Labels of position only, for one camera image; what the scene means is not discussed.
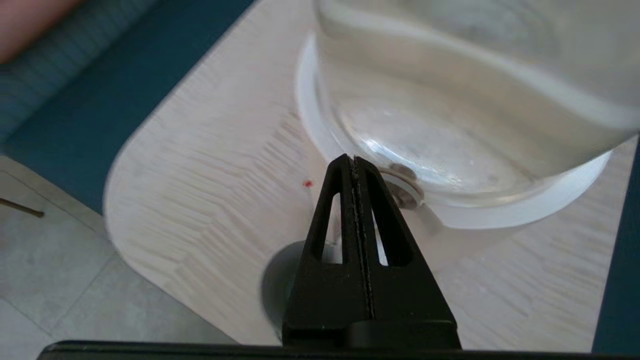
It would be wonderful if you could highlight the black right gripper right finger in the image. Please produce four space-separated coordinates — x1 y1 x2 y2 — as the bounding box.
354 156 462 349

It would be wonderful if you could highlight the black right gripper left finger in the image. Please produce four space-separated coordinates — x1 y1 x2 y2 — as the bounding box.
282 153 373 347

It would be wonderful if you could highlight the clear water dispenser white base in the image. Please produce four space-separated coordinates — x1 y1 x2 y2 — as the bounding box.
295 0 640 271

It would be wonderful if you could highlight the thin brown metal rod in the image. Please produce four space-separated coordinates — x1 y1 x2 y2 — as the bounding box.
0 197 46 219

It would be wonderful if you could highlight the pink bolster cushion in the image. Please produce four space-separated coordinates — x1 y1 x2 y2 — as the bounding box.
0 0 83 64

